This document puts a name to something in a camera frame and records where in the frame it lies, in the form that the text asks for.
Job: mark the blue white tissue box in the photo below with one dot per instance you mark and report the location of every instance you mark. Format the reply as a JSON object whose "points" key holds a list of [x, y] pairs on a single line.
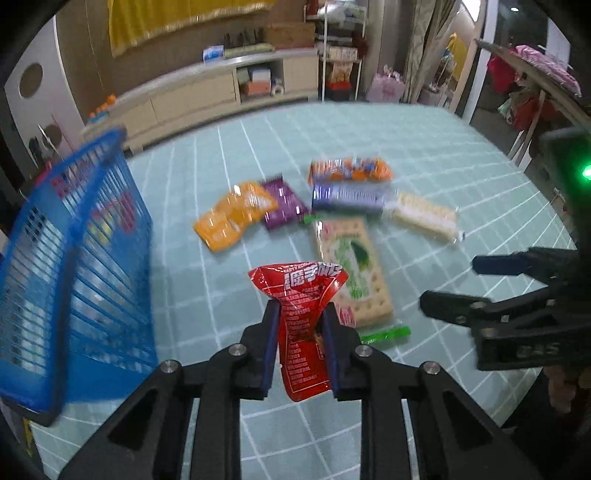
{"points": [[213, 54]]}

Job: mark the glass sliding door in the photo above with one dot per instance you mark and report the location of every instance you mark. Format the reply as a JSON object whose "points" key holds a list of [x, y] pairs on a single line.
{"points": [[503, 23]]}

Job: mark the brown cardboard box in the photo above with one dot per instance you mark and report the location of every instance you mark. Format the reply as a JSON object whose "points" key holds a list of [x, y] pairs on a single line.
{"points": [[291, 34]]}

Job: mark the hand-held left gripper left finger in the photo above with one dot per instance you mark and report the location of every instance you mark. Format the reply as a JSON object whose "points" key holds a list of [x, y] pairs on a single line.
{"points": [[272, 341]]}

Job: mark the orange snack packet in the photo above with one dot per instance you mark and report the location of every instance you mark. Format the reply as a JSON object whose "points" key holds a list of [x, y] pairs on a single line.
{"points": [[219, 229], [249, 203]]}

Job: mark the yellow cloth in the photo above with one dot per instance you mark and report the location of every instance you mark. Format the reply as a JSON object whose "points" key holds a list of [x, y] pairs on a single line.
{"points": [[161, 18]]}

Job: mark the pink cloth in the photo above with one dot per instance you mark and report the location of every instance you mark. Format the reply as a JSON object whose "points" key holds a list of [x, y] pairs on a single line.
{"points": [[549, 64]]}

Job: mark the person's right hand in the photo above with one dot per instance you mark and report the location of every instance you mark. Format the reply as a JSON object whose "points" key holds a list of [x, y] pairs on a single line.
{"points": [[561, 387]]}

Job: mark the red hanging clothes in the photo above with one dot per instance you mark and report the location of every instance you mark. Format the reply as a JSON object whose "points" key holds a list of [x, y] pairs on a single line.
{"points": [[503, 71]]}

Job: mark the blue plastic mesh basket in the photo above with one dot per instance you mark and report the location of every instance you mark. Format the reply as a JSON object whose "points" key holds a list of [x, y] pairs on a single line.
{"points": [[92, 286]]}

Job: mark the patterned curtain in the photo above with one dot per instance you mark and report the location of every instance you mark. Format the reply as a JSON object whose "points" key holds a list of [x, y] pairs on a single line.
{"points": [[425, 46]]}

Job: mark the purple snack packet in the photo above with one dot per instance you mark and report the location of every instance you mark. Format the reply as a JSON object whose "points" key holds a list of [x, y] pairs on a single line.
{"points": [[285, 203]]}

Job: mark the green folded cloth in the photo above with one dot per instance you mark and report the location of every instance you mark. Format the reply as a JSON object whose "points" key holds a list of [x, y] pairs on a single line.
{"points": [[249, 50]]}

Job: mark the plate of oranges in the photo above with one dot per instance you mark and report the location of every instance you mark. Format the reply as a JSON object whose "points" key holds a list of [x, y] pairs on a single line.
{"points": [[110, 99]]}

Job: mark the long orange blue packet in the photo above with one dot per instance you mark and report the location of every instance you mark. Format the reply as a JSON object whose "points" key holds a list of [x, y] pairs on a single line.
{"points": [[351, 170]]}

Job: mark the red snack packet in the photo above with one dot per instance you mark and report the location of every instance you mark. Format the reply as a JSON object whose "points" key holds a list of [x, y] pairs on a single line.
{"points": [[300, 295]]}

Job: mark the long purple white packet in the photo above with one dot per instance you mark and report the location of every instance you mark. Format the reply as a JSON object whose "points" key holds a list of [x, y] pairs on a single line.
{"points": [[346, 196]]}

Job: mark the boxes in cabinet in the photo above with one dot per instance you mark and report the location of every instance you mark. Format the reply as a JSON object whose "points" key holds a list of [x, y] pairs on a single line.
{"points": [[258, 83]]}

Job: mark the cream biscuit packet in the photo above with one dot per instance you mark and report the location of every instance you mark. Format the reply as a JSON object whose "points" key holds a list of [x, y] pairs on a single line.
{"points": [[425, 216]]}

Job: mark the white paper roll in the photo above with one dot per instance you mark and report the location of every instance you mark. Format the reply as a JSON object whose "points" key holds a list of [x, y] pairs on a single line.
{"points": [[278, 86]]}

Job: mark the wooden clothes rack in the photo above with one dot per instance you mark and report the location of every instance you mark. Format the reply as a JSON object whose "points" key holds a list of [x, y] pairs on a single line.
{"points": [[521, 64]]}

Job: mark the green cracker packet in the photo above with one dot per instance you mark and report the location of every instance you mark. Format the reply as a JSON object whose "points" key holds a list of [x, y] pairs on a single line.
{"points": [[355, 272]]}

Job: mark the pink bag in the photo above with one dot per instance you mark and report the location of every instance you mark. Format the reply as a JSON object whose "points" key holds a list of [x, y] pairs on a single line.
{"points": [[385, 87]]}

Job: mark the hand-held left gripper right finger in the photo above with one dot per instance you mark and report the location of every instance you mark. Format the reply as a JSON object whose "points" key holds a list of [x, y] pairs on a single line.
{"points": [[330, 350]]}

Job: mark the black router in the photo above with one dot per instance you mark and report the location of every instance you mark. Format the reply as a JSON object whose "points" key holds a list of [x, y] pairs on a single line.
{"points": [[242, 37]]}

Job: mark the arched floor mirror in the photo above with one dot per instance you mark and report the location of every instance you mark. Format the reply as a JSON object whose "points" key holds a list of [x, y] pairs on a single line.
{"points": [[457, 69]]}

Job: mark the beige television cabinet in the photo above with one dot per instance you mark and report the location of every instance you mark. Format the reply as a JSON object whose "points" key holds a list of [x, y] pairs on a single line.
{"points": [[194, 97]]}

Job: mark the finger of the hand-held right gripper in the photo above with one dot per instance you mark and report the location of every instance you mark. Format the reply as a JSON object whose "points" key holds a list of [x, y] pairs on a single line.
{"points": [[498, 264], [457, 307]]}

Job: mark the white shelf rack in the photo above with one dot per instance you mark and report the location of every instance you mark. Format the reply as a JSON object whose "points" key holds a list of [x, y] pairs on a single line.
{"points": [[341, 55]]}

